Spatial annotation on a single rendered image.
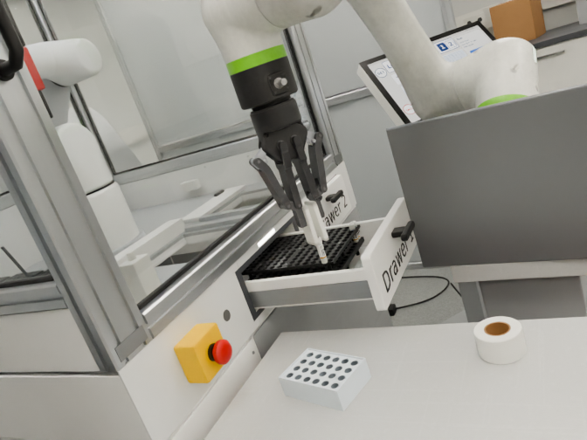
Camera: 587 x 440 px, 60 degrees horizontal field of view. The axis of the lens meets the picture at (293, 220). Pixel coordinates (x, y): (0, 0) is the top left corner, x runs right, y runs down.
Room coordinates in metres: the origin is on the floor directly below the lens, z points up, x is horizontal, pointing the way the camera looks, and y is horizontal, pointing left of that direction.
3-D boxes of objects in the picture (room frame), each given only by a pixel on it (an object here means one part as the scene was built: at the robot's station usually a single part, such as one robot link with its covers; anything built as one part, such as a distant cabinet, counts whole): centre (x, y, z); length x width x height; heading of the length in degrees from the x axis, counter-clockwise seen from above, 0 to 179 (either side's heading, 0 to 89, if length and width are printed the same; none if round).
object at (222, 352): (0.75, 0.18, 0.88); 0.04 x 0.03 x 0.04; 150
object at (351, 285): (1.03, 0.01, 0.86); 0.40 x 0.26 x 0.06; 60
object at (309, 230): (0.80, -0.02, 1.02); 0.03 x 0.01 x 0.07; 24
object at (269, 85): (0.80, -0.03, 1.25); 0.12 x 0.09 x 0.06; 24
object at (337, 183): (1.33, -0.10, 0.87); 0.29 x 0.02 x 0.11; 150
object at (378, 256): (0.93, -0.17, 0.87); 0.29 x 0.02 x 0.11; 150
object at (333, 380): (0.73, 0.04, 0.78); 0.12 x 0.08 x 0.04; 45
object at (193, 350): (0.76, 0.21, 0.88); 0.07 x 0.05 x 0.07; 150
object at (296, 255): (1.03, 0.01, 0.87); 0.22 x 0.18 x 0.06; 60
